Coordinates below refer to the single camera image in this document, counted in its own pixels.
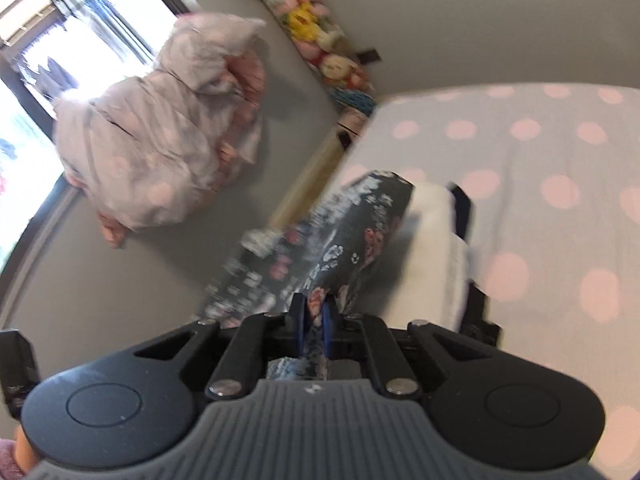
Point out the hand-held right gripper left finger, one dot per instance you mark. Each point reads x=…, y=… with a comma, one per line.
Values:
x=298, y=330

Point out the pink polka dot bed sheet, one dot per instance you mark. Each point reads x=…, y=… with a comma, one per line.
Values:
x=550, y=240

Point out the dark floral pants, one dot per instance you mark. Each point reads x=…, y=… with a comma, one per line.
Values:
x=350, y=240

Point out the white folded cloth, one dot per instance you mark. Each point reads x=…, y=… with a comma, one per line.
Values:
x=435, y=260

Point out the black folded cloth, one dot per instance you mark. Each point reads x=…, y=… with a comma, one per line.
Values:
x=482, y=320

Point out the glass balcony door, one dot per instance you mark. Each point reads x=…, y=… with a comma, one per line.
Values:
x=30, y=125

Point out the row of plush toys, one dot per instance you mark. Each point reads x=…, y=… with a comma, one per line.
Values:
x=305, y=20

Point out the bundled polka dot duvet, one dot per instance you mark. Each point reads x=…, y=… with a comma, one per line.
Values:
x=150, y=150

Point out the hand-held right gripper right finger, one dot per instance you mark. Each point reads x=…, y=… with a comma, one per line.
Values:
x=328, y=330

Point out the wooden bed frame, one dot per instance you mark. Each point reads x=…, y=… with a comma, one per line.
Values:
x=310, y=180

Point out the dark hanging laundry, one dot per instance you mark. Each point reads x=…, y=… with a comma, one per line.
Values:
x=52, y=77

